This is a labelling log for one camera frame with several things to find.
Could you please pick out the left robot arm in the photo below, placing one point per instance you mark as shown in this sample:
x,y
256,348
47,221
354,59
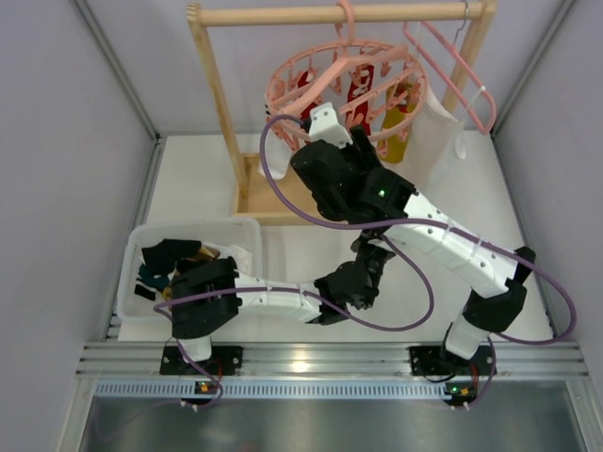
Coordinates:
x,y
216,291

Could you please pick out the white plastic basket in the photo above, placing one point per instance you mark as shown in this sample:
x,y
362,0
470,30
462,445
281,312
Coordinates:
x,y
236,237

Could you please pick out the black sock in basket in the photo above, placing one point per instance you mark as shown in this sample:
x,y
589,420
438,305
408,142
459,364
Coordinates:
x,y
162,258

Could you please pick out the red sock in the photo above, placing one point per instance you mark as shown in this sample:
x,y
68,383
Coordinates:
x,y
302,79
360,84

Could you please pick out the white mesh laundry bag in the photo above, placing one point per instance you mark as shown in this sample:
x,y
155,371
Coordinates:
x,y
434,145

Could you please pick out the slotted cable duct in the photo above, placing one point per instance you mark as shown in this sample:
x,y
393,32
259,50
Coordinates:
x,y
281,389

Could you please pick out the aluminium mounting rail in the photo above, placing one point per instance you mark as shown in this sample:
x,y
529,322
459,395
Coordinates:
x,y
375,360

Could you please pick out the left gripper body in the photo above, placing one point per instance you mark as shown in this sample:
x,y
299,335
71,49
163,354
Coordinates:
x,y
374,257

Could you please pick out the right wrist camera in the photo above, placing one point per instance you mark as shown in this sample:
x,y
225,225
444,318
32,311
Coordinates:
x,y
324,125

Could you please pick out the wooden clothes rack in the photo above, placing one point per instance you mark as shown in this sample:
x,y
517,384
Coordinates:
x,y
253,197

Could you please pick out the brown striped sock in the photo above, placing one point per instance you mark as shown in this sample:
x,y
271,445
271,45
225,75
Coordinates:
x,y
201,257

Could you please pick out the white sock in basket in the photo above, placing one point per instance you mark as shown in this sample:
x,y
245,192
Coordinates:
x,y
277,155

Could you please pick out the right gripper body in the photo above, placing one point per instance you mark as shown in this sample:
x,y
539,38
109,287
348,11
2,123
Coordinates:
x,y
360,142

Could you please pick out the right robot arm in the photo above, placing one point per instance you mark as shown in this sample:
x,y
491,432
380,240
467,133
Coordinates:
x,y
392,210

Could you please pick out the pink round clip hanger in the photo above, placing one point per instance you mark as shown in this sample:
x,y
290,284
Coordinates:
x,y
398,92

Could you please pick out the pink wire hanger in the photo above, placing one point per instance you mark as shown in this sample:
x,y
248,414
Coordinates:
x,y
480,94

